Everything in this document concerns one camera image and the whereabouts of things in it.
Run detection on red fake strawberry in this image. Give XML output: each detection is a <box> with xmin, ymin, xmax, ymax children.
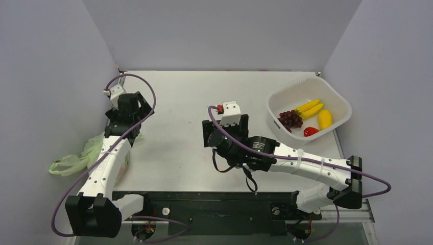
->
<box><xmin>303</xmin><ymin>127</ymin><xmax>320</xmax><ymax>137</ymax></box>

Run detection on lower yellow fake banana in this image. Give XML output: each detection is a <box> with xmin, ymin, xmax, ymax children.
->
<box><xmin>300</xmin><ymin>103</ymin><xmax>324</xmax><ymax>120</ymax></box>

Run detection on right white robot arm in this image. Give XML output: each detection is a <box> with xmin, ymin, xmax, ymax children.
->
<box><xmin>202</xmin><ymin>114</ymin><xmax>363</xmax><ymax>218</ymax></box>

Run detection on yellow fake banana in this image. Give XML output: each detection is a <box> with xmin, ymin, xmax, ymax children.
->
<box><xmin>295</xmin><ymin>100</ymin><xmax>320</xmax><ymax>114</ymax></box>
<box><xmin>300</xmin><ymin>103</ymin><xmax>324</xmax><ymax>120</ymax></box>

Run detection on upper yellow fake banana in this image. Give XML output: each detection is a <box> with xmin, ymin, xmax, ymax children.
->
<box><xmin>295</xmin><ymin>100</ymin><xmax>320</xmax><ymax>114</ymax></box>

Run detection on green plastic bag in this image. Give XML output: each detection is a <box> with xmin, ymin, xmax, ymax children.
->
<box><xmin>48</xmin><ymin>134</ymin><xmax>104</xmax><ymax>177</ymax></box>

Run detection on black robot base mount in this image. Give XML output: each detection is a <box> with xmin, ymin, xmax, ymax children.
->
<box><xmin>126</xmin><ymin>191</ymin><xmax>322</xmax><ymax>243</ymax></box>

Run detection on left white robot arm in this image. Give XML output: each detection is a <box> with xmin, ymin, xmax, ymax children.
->
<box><xmin>65</xmin><ymin>92</ymin><xmax>154</xmax><ymax>238</ymax></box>

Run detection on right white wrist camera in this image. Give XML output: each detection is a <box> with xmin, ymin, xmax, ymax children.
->
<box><xmin>217</xmin><ymin>101</ymin><xmax>241</xmax><ymax>127</ymax></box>

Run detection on yellow fake mango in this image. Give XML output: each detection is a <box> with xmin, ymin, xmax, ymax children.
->
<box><xmin>318</xmin><ymin>110</ymin><xmax>333</xmax><ymax>130</ymax></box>

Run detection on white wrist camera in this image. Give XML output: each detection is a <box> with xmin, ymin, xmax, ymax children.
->
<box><xmin>217</xmin><ymin>101</ymin><xmax>241</xmax><ymax>127</ymax></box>
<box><xmin>103</xmin><ymin>84</ymin><xmax>126</xmax><ymax>102</ymax></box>

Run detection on purple fake grapes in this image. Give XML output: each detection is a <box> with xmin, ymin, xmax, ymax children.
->
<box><xmin>278</xmin><ymin>110</ymin><xmax>303</xmax><ymax>133</ymax></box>

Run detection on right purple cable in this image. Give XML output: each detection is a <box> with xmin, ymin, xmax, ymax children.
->
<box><xmin>207</xmin><ymin>105</ymin><xmax>392</xmax><ymax>242</ymax></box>

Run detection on white plastic basket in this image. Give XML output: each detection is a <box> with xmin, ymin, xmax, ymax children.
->
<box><xmin>266</xmin><ymin>77</ymin><xmax>352</xmax><ymax>148</ymax></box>

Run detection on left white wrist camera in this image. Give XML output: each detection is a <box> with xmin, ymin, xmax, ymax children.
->
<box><xmin>103</xmin><ymin>84</ymin><xmax>126</xmax><ymax>102</ymax></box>

